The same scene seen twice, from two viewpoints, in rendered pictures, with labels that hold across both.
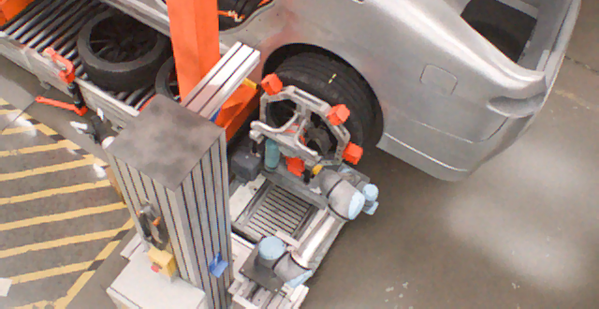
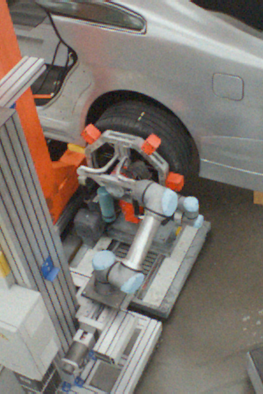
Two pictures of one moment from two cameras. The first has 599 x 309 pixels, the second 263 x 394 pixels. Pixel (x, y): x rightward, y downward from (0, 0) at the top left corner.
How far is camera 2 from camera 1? 76 cm
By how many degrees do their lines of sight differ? 11
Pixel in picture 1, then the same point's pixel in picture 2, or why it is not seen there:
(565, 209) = not seen: outside the picture
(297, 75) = (110, 120)
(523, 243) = not seen: outside the picture
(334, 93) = (144, 127)
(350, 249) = (201, 288)
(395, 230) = (243, 265)
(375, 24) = (161, 51)
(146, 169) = not seen: outside the picture
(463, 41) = (237, 43)
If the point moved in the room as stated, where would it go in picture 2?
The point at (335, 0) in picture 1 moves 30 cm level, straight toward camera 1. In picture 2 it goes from (124, 40) to (119, 71)
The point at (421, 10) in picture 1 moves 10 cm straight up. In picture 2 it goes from (196, 27) to (195, 9)
